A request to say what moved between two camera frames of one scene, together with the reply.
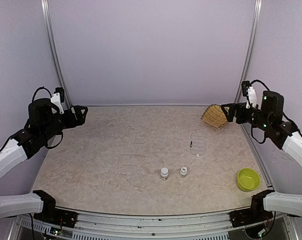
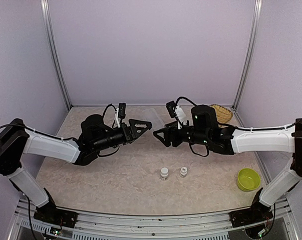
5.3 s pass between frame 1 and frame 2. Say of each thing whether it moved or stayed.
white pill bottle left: stayed
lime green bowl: stayed
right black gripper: moved
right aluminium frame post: stayed
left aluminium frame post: stayed
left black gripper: moved
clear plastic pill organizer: moved
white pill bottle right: stayed
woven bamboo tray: stayed
